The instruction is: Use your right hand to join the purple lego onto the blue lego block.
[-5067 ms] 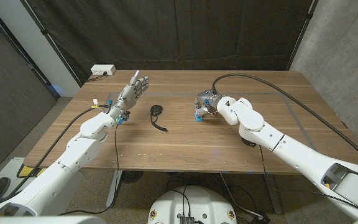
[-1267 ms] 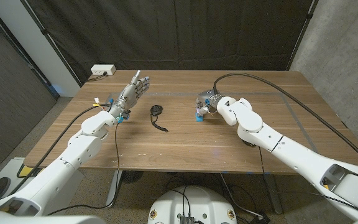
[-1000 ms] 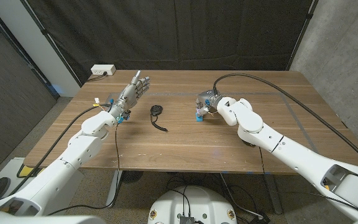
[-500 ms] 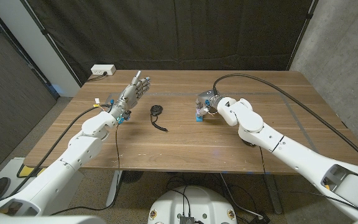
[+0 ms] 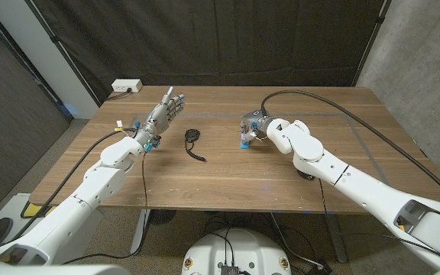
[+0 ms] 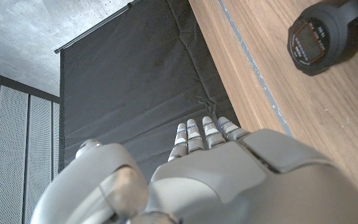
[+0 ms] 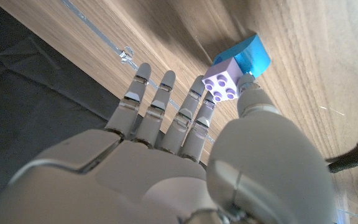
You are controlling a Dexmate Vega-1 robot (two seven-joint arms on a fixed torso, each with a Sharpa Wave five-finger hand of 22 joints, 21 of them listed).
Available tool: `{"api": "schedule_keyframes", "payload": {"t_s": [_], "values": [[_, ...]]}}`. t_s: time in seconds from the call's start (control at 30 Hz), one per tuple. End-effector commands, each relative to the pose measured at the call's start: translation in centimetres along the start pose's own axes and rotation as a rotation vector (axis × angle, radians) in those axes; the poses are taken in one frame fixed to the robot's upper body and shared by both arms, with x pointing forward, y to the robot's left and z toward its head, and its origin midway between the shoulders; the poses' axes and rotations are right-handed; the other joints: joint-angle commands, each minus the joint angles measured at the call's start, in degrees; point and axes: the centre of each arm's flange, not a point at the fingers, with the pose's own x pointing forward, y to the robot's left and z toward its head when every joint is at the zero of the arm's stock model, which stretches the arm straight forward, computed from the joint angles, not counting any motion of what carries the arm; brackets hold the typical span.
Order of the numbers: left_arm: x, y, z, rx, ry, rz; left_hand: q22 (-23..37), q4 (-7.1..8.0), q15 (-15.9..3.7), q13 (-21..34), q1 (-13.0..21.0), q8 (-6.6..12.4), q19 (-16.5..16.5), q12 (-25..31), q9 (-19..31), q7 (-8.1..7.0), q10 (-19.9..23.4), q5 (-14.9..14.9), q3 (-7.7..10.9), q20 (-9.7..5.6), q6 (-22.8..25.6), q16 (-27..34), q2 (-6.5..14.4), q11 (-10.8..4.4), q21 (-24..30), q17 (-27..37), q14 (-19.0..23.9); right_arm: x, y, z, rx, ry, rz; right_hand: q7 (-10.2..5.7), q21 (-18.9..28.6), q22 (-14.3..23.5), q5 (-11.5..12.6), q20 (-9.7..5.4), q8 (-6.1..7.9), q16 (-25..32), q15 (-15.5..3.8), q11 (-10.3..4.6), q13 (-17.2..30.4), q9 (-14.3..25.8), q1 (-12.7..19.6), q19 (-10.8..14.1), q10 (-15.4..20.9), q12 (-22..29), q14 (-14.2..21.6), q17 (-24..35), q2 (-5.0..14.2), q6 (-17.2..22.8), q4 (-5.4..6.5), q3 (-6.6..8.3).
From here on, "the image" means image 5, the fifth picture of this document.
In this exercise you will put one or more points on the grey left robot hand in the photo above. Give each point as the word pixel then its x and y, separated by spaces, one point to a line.
pixel 159 118

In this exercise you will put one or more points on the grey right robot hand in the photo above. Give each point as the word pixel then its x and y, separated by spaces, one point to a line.
pixel 256 120

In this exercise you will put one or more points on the blue lego block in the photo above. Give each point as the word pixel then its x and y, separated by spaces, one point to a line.
pixel 244 145

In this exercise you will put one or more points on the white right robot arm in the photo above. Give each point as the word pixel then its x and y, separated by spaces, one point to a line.
pixel 357 183

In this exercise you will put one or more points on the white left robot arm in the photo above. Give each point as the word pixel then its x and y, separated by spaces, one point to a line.
pixel 96 187

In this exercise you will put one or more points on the white power outlet strip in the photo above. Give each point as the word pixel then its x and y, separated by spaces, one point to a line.
pixel 126 85

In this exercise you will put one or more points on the black tape measure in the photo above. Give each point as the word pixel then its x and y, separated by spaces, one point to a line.
pixel 306 176

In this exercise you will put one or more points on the black backdrop curtain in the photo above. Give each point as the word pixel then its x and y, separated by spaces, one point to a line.
pixel 220 38

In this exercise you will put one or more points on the black round floor fan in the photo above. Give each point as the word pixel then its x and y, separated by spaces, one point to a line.
pixel 162 216

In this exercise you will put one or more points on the black backdrop stand pole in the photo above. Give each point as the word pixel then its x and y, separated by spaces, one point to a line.
pixel 369 47
pixel 67 57

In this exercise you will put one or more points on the grey table leg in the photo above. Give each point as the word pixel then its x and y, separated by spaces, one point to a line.
pixel 336 240
pixel 140 233

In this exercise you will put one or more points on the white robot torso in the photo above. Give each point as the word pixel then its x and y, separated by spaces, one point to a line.
pixel 239 248

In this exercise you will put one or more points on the black power adapter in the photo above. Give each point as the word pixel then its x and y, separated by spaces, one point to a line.
pixel 319 268

